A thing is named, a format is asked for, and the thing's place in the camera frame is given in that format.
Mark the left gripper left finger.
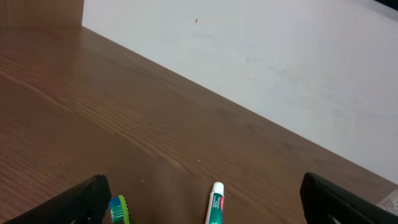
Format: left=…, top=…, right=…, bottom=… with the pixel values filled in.
left=8, top=175, right=111, bottom=224

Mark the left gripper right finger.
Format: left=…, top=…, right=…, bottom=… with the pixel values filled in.
left=300, top=172, right=397, bottom=224

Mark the green blue toothbrush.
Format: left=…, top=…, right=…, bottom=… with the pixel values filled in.
left=109, top=195, right=130, bottom=224

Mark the green white wipes packet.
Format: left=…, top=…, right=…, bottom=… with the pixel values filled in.
left=377, top=189, right=398, bottom=216

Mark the teal toothpaste tube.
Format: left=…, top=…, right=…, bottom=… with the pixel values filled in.
left=205, top=182, right=224, bottom=224

